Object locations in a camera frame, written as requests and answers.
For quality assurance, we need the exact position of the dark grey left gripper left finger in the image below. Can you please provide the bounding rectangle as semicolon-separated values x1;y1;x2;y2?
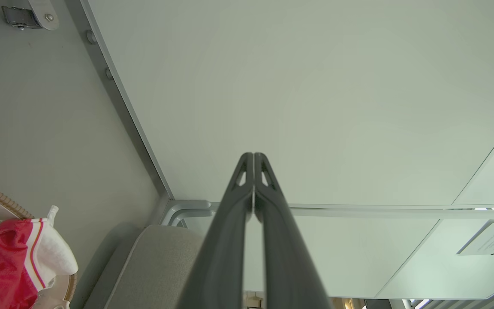
178;152;254;309

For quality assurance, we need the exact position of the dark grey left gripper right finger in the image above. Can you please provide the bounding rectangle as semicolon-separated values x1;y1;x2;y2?
254;152;333;309

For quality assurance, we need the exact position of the red jersey with striped trim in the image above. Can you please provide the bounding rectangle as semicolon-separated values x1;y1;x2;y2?
0;218;54;309

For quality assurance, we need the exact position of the grey fabric sofa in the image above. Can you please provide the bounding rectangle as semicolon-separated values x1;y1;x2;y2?
83;224;207;309

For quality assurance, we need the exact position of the white paper notice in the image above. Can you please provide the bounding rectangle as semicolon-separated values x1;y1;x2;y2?
457;219;494;257

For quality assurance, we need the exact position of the grey metal partition foot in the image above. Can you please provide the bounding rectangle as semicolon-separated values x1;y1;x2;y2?
28;0;60;31

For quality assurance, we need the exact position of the grey partition base rail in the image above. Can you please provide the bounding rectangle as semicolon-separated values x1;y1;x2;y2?
64;0;175;202

